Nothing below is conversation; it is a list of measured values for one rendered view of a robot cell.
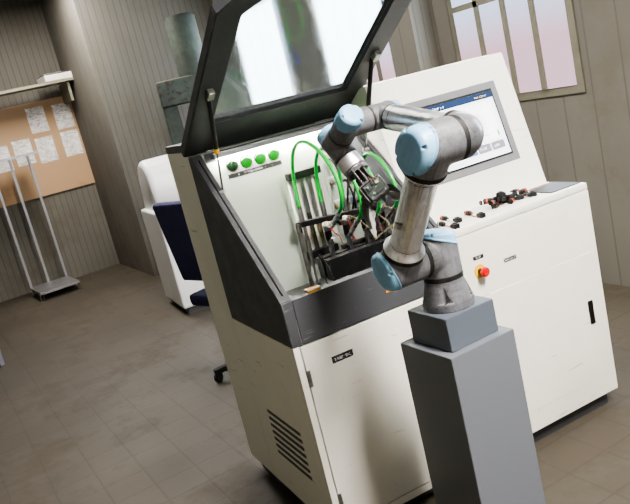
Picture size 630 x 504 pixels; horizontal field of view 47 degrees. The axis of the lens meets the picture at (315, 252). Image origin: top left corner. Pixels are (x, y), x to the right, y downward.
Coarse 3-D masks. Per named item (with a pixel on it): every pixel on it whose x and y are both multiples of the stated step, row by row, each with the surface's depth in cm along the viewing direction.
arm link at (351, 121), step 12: (348, 108) 204; (360, 108) 208; (336, 120) 205; (348, 120) 202; (360, 120) 203; (372, 120) 207; (336, 132) 207; (348, 132) 204; (360, 132) 208; (336, 144) 210; (348, 144) 211
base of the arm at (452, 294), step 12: (456, 276) 208; (432, 288) 209; (444, 288) 207; (456, 288) 207; (468, 288) 210; (432, 300) 209; (444, 300) 208; (456, 300) 207; (468, 300) 208; (432, 312) 210; (444, 312) 208
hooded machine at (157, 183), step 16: (144, 160) 619; (160, 160) 615; (144, 176) 612; (160, 176) 606; (144, 192) 634; (160, 192) 604; (176, 192) 608; (144, 208) 656; (160, 240) 614; (160, 256) 636; (160, 272) 661; (176, 272) 605; (176, 288) 615; (192, 288) 612; (176, 304) 659
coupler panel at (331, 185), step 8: (320, 160) 299; (328, 168) 301; (328, 176) 301; (344, 176) 304; (328, 184) 301; (336, 184) 303; (344, 184) 305; (352, 184) 306; (328, 192) 302; (336, 192) 303; (336, 200) 304; (352, 200) 307; (336, 208) 304
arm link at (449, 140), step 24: (432, 120) 174; (456, 120) 174; (408, 144) 172; (432, 144) 169; (456, 144) 172; (408, 168) 174; (432, 168) 172; (408, 192) 182; (432, 192) 181; (408, 216) 186; (408, 240) 192; (384, 264) 198; (408, 264) 196; (384, 288) 204
